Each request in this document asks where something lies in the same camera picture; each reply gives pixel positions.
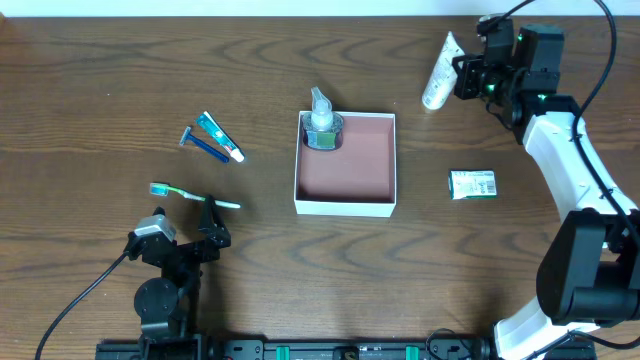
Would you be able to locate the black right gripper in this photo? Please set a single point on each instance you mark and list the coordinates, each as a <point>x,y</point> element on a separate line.
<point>465,77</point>

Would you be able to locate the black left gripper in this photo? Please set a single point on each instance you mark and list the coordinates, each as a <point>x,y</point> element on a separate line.
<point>187,248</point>

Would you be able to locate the white lotion tube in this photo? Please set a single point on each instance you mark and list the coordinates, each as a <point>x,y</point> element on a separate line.
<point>443,77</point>

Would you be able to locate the green white soap box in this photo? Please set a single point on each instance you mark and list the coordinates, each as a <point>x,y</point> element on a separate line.
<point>469,184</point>

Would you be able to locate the clear soap pump bottle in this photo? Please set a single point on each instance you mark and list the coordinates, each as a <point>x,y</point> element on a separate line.
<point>322,126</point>

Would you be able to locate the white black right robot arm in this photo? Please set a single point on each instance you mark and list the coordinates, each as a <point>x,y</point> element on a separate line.
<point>589,277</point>

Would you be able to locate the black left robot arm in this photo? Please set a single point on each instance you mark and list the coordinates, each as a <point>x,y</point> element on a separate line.
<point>167,305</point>

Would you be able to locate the green toothbrush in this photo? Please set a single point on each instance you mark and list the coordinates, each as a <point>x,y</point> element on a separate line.
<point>164,189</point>

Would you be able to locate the small toothpaste tube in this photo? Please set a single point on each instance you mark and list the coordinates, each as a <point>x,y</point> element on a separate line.
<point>207,122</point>

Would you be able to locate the blue disposable razor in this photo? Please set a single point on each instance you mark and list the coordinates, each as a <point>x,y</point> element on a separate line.
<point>188,137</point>

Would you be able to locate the white cardboard box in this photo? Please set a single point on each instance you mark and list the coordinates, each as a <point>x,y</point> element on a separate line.
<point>357,180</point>

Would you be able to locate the black mounting rail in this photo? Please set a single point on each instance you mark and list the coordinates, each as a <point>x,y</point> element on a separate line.
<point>446,347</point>

